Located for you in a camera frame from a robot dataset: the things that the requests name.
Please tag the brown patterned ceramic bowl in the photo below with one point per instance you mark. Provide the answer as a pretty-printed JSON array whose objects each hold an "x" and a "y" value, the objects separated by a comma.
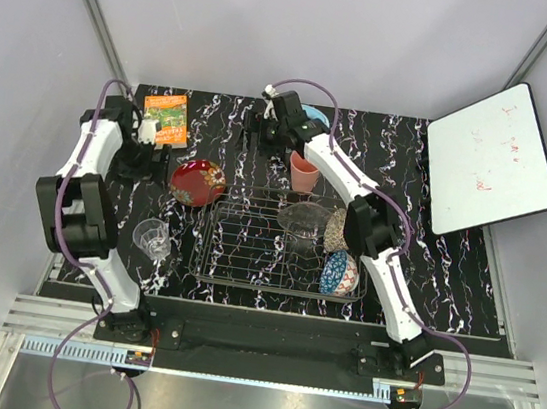
[{"x": 334, "y": 239}]

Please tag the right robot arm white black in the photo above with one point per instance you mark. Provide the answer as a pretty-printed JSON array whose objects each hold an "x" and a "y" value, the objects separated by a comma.
[{"x": 375, "y": 230}]

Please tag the blue patterned bowl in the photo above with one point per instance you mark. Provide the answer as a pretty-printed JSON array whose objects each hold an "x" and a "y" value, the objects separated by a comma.
[{"x": 340, "y": 276}]

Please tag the white board black frame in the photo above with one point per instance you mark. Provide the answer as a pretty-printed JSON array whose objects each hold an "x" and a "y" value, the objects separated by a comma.
[{"x": 487, "y": 162}]

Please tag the red floral lacquer bowl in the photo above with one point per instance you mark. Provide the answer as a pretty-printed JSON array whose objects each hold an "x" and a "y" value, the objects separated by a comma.
[{"x": 197, "y": 183}]

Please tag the clear drinking glass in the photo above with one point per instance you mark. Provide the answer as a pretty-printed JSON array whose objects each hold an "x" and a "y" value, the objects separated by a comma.
[{"x": 152, "y": 237}]

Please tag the orange green book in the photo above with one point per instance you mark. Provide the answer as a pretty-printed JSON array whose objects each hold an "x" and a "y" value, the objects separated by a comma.
[{"x": 171, "y": 112}]

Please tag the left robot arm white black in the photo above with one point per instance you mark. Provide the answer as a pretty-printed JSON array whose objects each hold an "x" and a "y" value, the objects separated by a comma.
[{"x": 78, "y": 217}]

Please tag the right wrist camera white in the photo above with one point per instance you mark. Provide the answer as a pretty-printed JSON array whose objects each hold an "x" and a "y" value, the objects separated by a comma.
[{"x": 274, "y": 100}]

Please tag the light blue headphones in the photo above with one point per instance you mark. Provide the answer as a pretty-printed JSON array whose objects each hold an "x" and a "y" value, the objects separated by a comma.
[{"x": 314, "y": 113}]

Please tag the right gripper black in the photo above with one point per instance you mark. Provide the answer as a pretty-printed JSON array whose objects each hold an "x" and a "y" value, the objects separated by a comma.
[{"x": 271, "y": 151}]

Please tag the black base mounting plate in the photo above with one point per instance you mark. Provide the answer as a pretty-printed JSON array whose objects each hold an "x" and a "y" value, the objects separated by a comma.
[{"x": 280, "y": 348}]

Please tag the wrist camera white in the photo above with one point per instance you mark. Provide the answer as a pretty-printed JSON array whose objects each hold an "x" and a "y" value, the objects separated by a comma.
[
  {"x": 148, "y": 130},
  {"x": 274, "y": 100}
]

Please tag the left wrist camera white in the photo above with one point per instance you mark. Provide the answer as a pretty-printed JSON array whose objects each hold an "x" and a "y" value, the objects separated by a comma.
[{"x": 148, "y": 130}]

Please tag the wire dish rack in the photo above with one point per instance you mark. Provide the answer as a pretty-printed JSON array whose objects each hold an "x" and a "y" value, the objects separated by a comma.
[{"x": 242, "y": 245}]

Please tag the clear glass plate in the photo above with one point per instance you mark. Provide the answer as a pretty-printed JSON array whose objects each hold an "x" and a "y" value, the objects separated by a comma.
[{"x": 304, "y": 219}]

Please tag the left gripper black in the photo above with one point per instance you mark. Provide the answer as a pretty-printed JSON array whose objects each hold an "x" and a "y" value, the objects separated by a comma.
[{"x": 150, "y": 170}]

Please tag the pink plastic cup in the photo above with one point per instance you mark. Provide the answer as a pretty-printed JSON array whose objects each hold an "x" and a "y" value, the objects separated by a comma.
[{"x": 304, "y": 175}]

